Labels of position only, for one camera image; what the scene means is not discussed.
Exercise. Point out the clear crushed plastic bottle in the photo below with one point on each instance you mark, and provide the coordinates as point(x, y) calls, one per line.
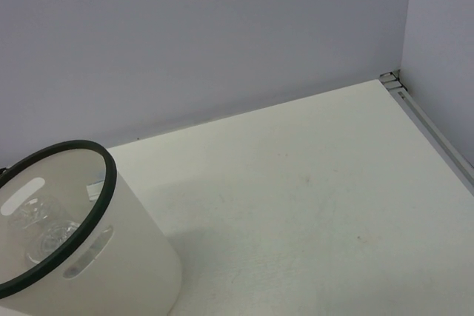
point(40, 226)

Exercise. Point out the aluminium back rail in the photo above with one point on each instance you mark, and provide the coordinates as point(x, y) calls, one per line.
point(389, 77)

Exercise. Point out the aluminium right side rail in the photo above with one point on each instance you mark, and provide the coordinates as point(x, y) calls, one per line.
point(452, 157)

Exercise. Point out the aluminium rail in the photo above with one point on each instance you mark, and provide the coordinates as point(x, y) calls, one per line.
point(452, 157)
point(389, 77)

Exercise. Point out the white bin with black rim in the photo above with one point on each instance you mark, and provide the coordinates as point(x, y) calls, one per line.
point(118, 261)

